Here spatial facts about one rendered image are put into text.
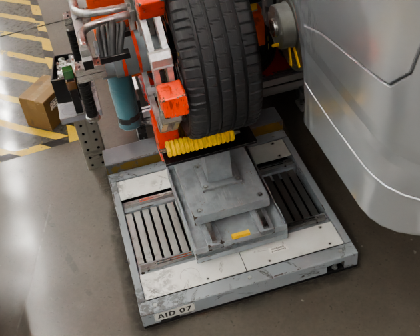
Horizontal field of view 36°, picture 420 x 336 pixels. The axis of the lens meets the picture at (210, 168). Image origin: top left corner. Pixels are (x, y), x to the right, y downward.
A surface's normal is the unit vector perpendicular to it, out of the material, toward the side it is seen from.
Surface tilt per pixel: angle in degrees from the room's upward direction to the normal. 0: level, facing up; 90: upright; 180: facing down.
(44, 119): 90
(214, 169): 90
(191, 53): 67
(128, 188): 0
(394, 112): 90
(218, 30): 59
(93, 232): 0
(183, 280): 0
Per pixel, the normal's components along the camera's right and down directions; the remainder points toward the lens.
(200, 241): -0.11, -0.74
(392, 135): -0.87, 0.40
